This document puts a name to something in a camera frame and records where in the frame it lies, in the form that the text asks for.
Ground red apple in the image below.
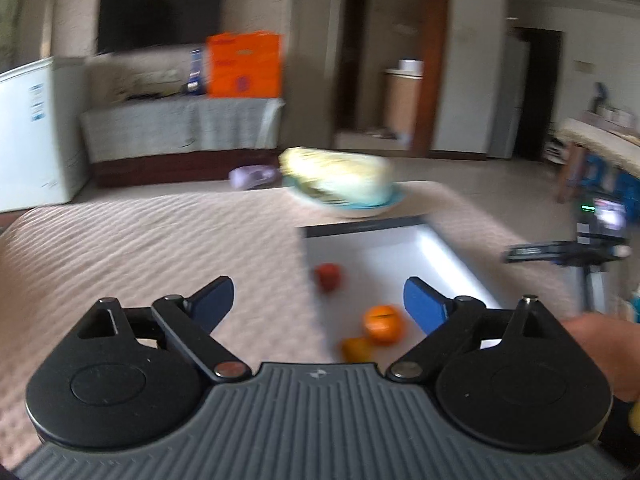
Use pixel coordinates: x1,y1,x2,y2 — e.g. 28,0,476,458
314,263,344,292

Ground oval yellowish orange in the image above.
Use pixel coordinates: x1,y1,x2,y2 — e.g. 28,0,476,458
341,337,377,362

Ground pink textured blanket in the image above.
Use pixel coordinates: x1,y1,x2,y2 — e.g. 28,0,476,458
0,180,581,461

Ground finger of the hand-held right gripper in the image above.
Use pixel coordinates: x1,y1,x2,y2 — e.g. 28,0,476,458
503,243,544,264

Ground napa cabbage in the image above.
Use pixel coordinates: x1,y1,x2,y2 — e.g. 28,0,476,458
278,147,394,206

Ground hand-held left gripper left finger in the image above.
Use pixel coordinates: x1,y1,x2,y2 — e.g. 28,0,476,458
65,276,253,385

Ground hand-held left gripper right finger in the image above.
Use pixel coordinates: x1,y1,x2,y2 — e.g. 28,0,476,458
386,276,568,384

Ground cloth-covered table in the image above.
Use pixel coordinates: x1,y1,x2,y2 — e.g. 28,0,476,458
554,116,640,206

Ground black television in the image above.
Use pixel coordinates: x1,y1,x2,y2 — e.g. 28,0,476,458
96,0,224,55

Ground orange paper bag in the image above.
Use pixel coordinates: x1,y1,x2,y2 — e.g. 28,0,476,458
206,32,284,100

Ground person's right hand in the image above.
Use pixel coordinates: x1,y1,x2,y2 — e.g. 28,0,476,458
562,313,640,402

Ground blue glass bottle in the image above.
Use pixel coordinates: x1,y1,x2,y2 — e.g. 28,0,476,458
186,48,207,96

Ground wooden cabinet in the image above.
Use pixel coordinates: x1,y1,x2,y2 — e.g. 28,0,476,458
384,70,424,139

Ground cloth-covered low cabinet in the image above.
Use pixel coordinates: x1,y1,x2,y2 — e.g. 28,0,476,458
79,97,286,189

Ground large orange with stem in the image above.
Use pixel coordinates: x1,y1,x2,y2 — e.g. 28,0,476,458
363,304,406,345

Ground white chest freezer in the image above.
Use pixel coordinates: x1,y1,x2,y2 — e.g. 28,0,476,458
0,57,90,214

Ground light blue plate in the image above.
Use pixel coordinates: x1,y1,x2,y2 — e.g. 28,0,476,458
285,180,405,219

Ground grey box with white inside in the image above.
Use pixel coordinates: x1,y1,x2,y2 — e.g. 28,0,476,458
298,215,507,363

